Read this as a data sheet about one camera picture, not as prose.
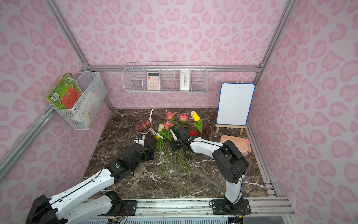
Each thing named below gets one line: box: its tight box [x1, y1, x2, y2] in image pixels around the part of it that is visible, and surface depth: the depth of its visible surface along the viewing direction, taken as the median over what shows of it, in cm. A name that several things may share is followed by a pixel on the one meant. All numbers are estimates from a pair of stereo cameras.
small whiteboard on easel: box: [215, 82, 256, 136], surface depth 97 cm
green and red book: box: [45, 72, 83, 110], surface depth 73 cm
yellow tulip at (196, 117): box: [192, 112, 203, 134], surface depth 79 cm
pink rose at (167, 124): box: [164, 122, 175, 130], surface depth 102 cm
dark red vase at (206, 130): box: [199, 122, 213, 140], surface depth 85 cm
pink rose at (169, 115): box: [165, 112, 176, 120], surface depth 112 cm
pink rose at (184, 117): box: [179, 113, 189, 122], surface depth 109 cm
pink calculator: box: [146, 71, 160, 91], surface depth 96 cm
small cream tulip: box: [157, 123, 165, 133], surface depth 103 cm
